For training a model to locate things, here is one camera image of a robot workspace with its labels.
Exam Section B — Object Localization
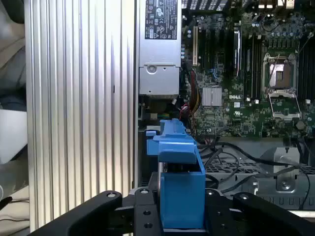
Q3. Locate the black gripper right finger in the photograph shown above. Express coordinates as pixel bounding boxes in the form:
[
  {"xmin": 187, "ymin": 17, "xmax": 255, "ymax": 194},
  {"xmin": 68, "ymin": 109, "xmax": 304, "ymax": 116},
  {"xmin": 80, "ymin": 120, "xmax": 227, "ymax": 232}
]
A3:
[{"xmin": 204, "ymin": 188, "xmax": 315, "ymax": 236}]

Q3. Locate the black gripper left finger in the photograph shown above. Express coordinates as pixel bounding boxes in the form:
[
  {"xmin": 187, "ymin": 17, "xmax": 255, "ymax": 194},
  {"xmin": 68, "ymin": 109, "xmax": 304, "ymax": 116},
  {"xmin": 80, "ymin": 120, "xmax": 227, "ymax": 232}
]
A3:
[{"xmin": 29, "ymin": 188, "xmax": 163, "ymax": 236}]

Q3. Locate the blue disk carrier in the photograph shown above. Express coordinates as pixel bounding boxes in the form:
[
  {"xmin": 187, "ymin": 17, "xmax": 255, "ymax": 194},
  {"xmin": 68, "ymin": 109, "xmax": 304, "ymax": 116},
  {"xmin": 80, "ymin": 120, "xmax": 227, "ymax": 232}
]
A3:
[{"xmin": 145, "ymin": 118, "xmax": 206, "ymax": 231}]

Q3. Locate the perforated metal disk bay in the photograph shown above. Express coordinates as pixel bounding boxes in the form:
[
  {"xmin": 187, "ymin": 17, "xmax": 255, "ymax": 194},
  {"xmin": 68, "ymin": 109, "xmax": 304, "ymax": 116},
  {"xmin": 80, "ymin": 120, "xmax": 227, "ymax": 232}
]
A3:
[{"xmin": 205, "ymin": 145, "xmax": 315, "ymax": 210}]

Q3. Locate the black RAM slot bank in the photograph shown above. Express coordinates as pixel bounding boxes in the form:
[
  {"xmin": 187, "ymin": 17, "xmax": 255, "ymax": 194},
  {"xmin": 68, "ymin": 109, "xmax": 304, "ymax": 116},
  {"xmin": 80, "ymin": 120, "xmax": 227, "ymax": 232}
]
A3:
[
  {"xmin": 298, "ymin": 36, "xmax": 315, "ymax": 99},
  {"xmin": 243, "ymin": 34, "xmax": 263, "ymax": 99}
]

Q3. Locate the white expansion slot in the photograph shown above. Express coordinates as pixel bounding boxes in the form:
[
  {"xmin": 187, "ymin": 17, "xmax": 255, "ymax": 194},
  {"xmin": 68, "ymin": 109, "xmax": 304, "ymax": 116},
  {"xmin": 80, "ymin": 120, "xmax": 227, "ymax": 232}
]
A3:
[{"xmin": 192, "ymin": 26, "xmax": 199, "ymax": 66}]

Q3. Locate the open grey PC case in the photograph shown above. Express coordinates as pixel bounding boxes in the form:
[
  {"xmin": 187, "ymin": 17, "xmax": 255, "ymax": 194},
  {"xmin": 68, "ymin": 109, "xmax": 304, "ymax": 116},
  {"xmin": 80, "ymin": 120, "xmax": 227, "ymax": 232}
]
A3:
[{"xmin": 134, "ymin": 0, "xmax": 315, "ymax": 236}]

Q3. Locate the green Dell motherboard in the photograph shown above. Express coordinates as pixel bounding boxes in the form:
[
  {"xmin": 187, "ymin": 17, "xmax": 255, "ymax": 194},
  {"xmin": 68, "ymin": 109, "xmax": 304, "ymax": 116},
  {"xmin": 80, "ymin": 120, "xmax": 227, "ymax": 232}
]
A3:
[{"xmin": 181, "ymin": 12, "xmax": 315, "ymax": 139}]

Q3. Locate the silver finned chipset heatsink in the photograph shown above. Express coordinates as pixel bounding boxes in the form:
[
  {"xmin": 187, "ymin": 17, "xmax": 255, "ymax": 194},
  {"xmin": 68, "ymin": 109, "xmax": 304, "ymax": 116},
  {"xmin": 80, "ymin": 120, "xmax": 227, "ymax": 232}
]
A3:
[{"xmin": 202, "ymin": 86, "xmax": 223, "ymax": 107}]

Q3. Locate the CPU socket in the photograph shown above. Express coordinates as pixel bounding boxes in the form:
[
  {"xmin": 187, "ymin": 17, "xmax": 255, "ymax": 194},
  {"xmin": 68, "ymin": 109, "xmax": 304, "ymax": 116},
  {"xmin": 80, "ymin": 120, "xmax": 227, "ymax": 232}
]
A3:
[{"xmin": 262, "ymin": 53, "xmax": 298, "ymax": 90}]

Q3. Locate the thin metal locking lever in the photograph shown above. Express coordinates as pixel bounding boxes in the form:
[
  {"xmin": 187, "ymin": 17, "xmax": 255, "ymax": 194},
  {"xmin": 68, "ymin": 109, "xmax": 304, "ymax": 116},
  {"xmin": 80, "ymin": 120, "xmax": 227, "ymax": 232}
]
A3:
[
  {"xmin": 298, "ymin": 34, "xmax": 315, "ymax": 54},
  {"xmin": 269, "ymin": 54, "xmax": 281, "ymax": 83}
]

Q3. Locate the white box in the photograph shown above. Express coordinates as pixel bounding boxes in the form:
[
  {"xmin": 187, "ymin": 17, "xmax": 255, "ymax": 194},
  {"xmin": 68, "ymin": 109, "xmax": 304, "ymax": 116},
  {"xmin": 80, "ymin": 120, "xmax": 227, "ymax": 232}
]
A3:
[{"xmin": 0, "ymin": 109, "xmax": 28, "ymax": 165}]

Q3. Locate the silver power supply unit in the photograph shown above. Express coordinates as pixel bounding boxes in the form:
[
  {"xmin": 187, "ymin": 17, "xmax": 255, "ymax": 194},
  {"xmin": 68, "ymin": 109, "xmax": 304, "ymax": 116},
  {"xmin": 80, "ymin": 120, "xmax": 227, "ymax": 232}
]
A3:
[{"xmin": 138, "ymin": 0, "xmax": 183, "ymax": 97}]

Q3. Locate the long black disk wire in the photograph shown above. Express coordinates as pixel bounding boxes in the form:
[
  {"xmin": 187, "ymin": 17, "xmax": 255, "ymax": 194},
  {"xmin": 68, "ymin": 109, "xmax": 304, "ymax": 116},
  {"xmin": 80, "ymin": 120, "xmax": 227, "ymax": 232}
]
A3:
[{"xmin": 196, "ymin": 142, "xmax": 312, "ymax": 210}]

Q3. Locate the short thick black wire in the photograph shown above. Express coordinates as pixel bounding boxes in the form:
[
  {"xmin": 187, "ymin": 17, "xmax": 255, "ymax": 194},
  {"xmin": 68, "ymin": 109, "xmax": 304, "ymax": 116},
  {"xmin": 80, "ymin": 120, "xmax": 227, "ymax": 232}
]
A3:
[{"xmin": 203, "ymin": 147, "xmax": 223, "ymax": 173}]

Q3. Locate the metal socket cover frame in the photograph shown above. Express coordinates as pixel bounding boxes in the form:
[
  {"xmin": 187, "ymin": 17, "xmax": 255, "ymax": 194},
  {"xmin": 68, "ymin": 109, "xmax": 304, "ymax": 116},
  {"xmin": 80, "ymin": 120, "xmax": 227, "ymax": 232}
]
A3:
[{"xmin": 268, "ymin": 89, "xmax": 302, "ymax": 121}]

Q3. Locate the red yellow power wire bundle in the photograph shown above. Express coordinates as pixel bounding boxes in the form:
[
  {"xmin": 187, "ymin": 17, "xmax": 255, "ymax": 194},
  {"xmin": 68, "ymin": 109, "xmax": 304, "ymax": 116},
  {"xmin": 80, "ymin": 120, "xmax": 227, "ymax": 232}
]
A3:
[{"xmin": 187, "ymin": 68, "xmax": 201, "ymax": 117}]

